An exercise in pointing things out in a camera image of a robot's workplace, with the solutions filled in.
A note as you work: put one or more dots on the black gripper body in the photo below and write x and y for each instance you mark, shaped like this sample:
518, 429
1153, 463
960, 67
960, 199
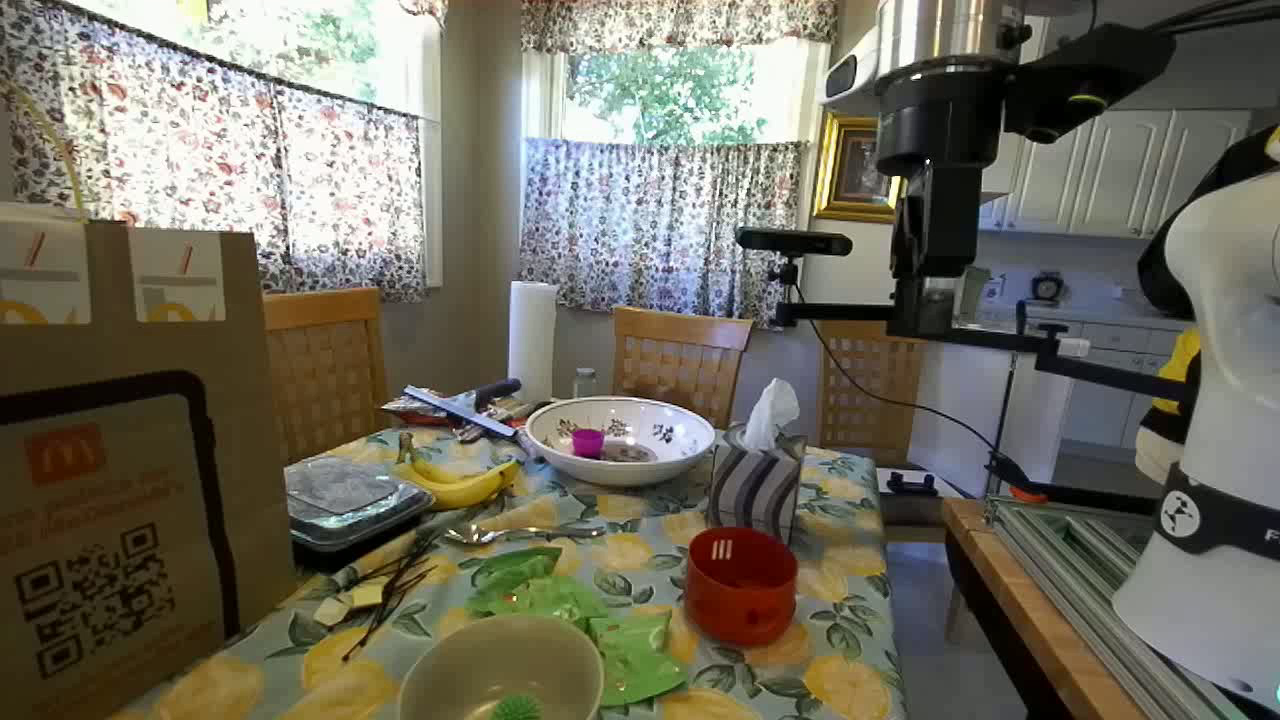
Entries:
942, 133

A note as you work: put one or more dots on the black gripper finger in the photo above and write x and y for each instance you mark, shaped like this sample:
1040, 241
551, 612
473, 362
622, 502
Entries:
911, 305
946, 305

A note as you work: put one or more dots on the orange plastic bowl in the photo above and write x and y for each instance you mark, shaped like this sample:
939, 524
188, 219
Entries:
743, 595

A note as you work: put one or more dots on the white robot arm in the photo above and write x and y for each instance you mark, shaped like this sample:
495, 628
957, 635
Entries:
1225, 401

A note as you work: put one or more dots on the grey chevron tissue box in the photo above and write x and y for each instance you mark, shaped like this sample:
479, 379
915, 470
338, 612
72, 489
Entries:
754, 489

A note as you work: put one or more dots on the large white floral bowl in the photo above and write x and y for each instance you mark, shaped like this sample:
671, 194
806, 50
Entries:
665, 446

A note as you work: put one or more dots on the small cream bowl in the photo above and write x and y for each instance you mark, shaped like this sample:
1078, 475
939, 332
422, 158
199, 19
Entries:
467, 666

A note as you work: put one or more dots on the wooden lattice chair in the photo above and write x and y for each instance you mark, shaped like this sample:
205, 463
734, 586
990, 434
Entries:
326, 374
680, 362
862, 401

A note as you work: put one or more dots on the white base cabinets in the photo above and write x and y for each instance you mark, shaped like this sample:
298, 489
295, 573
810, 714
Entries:
1100, 401

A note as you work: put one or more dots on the yellow black object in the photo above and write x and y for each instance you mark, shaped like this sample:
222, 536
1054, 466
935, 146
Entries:
1177, 383

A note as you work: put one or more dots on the narrow floral curtain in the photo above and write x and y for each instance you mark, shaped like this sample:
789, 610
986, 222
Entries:
640, 225

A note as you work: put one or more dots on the floral curtain valance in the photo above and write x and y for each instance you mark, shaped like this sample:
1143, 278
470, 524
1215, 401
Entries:
665, 23

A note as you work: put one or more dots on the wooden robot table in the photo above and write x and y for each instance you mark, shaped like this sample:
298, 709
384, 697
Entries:
1025, 612

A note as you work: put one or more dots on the lemon print tablecloth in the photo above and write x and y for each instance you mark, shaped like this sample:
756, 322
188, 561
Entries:
846, 625

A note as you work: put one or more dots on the small clear jar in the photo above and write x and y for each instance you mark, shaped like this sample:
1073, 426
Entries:
585, 383

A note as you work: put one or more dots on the small pink cup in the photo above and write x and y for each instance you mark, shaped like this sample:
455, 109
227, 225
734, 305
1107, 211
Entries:
589, 442

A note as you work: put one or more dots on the white paper towel roll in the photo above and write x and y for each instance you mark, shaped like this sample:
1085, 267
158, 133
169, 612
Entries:
534, 343

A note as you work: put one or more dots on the green almond snack packet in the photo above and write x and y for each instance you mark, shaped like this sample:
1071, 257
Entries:
640, 660

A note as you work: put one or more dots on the yellow banana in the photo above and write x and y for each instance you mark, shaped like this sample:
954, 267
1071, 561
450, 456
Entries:
461, 487

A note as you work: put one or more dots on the small green item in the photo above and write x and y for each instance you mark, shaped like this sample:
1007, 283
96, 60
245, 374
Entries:
518, 707

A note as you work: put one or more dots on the black food container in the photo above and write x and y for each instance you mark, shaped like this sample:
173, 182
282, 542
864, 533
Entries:
353, 505

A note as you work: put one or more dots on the black plastic utensil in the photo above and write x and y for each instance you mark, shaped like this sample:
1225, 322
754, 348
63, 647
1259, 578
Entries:
384, 602

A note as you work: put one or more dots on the wide floral curtain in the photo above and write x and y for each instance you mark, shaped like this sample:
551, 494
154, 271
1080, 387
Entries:
202, 163

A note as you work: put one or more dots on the brown paper takeaway bag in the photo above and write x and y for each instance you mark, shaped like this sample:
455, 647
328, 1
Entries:
133, 533

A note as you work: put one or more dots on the gold picture frame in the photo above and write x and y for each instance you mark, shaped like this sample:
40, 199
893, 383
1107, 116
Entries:
855, 164

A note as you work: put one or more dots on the black round wall dial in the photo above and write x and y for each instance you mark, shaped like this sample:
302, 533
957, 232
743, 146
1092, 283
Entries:
1048, 288

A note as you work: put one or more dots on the black camera stand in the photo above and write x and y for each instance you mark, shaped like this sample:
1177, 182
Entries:
1066, 354

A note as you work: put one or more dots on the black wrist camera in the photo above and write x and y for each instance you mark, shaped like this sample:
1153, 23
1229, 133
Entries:
1085, 82

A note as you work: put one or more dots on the white wall cabinets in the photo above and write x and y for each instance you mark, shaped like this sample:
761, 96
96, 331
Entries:
1107, 172

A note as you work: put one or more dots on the aluminium rail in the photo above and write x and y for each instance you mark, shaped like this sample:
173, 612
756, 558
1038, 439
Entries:
1107, 586

